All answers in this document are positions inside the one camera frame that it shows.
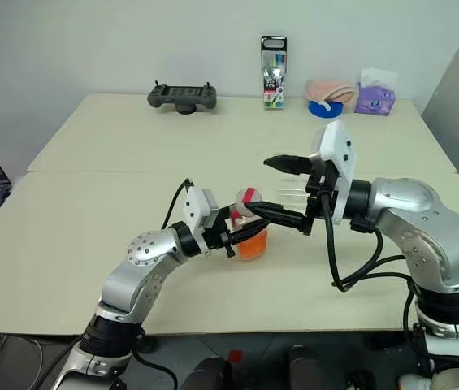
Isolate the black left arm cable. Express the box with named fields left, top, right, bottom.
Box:
left=160, top=177, right=196, bottom=231

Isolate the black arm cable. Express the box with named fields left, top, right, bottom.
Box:
left=160, top=177, right=196, bottom=231
left=319, top=190, right=418, bottom=294

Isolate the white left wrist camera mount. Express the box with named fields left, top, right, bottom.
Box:
left=183, top=187, right=219, bottom=256

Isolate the pink folded towel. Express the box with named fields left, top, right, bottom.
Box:
left=305, top=78, right=357, bottom=113

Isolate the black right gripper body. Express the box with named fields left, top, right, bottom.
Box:
left=301, top=156, right=339, bottom=237

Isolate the grey handheld remote controller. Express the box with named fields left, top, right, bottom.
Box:
left=146, top=80, right=219, bottom=115

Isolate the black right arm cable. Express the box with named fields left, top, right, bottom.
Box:
left=319, top=190, right=418, bottom=294

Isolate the dark rounded shape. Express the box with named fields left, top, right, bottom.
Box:
left=179, top=356, right=235, bottom=390

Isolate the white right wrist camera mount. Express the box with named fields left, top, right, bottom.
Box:
left=309, top=119, right=359, bottom=226

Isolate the purple tissue pack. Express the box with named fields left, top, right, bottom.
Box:
left=353, top=67, right=399, bottom=117

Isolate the blue round disc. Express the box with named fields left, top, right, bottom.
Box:
left=307, top=99, right=345, bottom=120

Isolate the marker pen pack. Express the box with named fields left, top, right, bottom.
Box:
left=259, top=35, right=288, bottom=111

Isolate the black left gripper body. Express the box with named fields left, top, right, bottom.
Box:
left=203, top=206, right=239, bottom=260

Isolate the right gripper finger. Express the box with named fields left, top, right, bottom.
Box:
left=263, top=154, right=314, bottom=177
left=246, top=201, right=310, bottom=236

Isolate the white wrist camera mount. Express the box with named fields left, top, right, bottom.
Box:
left=183, top=187, right=219, bottom=256
left=309, top=119, right=359, bottom=226

